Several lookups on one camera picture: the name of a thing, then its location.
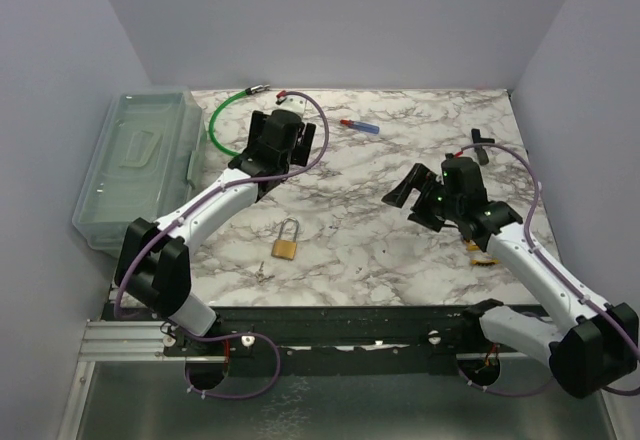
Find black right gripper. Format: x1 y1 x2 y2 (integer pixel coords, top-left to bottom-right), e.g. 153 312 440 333
383 162 463 232

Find green cable lock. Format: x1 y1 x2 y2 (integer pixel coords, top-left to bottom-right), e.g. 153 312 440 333
207 84 270 157

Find brass padlock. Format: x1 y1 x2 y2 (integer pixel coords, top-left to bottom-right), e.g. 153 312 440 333
271 218 300 261

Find spare silver keys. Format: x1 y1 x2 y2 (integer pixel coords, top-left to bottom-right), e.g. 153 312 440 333
254 263 274 284

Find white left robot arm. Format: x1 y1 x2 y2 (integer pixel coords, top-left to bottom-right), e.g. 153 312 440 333
114 109 316 355

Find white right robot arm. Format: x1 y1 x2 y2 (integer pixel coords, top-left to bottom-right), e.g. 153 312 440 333
382 156 639 398

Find blue red small screwdriver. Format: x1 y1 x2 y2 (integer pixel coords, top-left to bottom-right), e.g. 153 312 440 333
340 119 380 135

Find black T-shaped tool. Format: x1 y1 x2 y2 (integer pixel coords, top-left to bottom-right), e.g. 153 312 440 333
471 128 495 166

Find clear plastic storage box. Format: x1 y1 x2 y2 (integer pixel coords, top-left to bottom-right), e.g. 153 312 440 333
72 89 208 258

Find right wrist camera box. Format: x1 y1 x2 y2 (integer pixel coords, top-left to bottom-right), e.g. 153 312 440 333
445 151 464 160

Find yellow handled pliers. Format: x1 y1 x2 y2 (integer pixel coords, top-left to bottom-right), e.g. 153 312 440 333
463 240 500 267

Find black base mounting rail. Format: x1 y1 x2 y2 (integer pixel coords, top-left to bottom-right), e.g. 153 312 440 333
164 306 491 377

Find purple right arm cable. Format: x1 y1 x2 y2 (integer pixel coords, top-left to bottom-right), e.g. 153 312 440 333
459 143 640 395

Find aluminium extrusion rail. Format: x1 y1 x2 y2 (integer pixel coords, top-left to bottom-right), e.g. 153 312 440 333
78 321 165 362

